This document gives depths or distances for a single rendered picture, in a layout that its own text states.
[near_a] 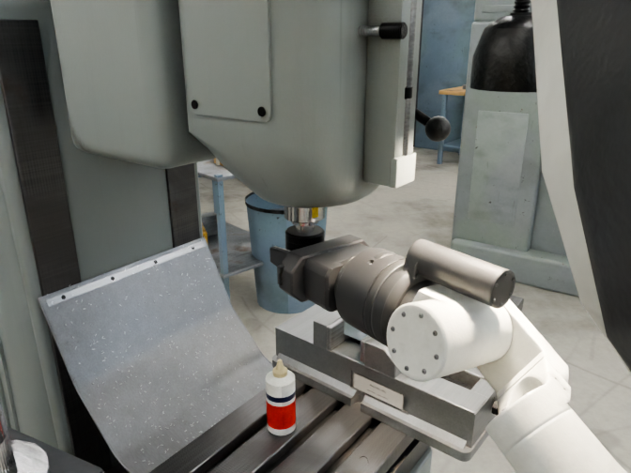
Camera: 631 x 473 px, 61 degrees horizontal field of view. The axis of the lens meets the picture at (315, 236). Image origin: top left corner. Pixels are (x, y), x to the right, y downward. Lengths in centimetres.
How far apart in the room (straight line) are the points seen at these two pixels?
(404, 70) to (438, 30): 710
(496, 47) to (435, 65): 715
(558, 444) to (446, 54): 722
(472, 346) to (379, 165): 20
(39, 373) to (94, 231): 23
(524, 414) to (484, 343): 7
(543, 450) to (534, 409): 3
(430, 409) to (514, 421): 33
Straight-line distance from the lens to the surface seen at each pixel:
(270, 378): 75
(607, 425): 260
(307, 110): 50
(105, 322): 91
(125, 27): 62
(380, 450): 77
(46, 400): 98
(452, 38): 755
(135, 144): 64
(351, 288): 53
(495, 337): 50
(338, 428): 80
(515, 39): 49
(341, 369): 84
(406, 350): 47
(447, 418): 77
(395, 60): 52
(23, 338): 93
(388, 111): 53
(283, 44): 50
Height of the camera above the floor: 148
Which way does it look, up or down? 20 degrees down
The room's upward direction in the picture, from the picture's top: straight up
